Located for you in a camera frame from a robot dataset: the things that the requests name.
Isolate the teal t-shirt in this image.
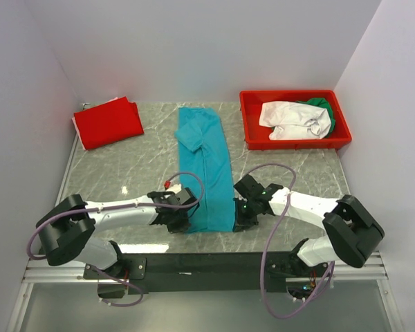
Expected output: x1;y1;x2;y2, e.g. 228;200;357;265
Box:
175;107;235;233

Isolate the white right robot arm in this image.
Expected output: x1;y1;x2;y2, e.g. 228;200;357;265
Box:
234;175;385;277

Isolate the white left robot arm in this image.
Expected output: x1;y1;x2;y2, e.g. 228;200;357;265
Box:
37;185;199;278

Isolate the red plastic bin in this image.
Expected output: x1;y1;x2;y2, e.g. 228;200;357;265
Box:
239;90;352;150

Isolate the crumpled white t-shirt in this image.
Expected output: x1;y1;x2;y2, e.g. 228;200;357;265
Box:
258;101;321;140

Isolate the folded red t-shirt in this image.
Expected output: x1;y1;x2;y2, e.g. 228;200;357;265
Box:
74;97;144;150

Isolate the green t-shirt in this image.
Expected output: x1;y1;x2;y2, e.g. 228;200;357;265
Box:
298;98;336;139

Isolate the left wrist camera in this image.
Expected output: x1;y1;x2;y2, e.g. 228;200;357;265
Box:
164;181;182;194

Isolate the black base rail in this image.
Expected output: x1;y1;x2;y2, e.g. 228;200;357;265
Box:
82;251;333;295

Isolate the aluminium frame rail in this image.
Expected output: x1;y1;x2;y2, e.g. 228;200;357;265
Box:
5;134;405;332

